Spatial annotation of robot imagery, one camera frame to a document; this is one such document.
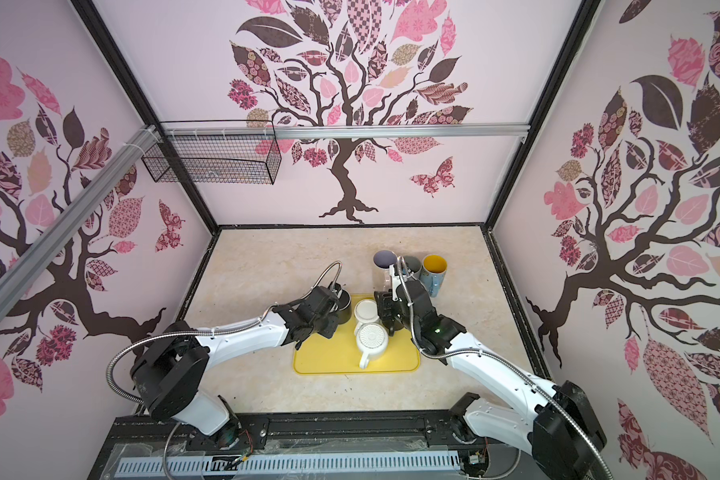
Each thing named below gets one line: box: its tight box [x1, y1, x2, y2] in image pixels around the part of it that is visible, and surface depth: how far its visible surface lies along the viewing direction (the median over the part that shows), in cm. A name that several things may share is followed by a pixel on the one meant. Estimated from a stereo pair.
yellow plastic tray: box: [294, 294, 420, 374], surface depth 87 cm
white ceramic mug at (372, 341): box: [354, 322, 389, 370], surface depth 83 cm
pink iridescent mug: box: [372, 249, 398, 292], surface depth 100 cm
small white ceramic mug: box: [354, 298, 379, 335], surface depth 89 cm
